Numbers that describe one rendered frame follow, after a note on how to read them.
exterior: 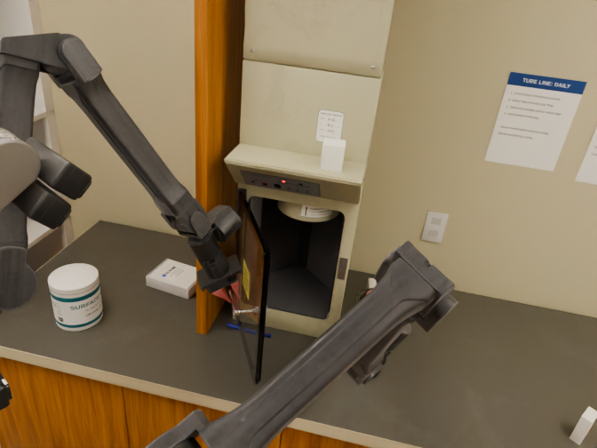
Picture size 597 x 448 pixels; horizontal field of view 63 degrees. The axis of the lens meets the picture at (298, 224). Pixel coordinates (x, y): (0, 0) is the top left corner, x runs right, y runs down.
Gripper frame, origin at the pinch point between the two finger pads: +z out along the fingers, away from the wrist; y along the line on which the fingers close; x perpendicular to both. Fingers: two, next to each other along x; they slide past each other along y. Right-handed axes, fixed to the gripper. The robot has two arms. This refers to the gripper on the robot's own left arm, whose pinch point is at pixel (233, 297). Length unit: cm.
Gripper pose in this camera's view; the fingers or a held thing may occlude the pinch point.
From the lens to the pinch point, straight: 118.6
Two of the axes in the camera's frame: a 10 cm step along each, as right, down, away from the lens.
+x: 3.0, 5.0, -8.1
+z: 3.0, 7.6, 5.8
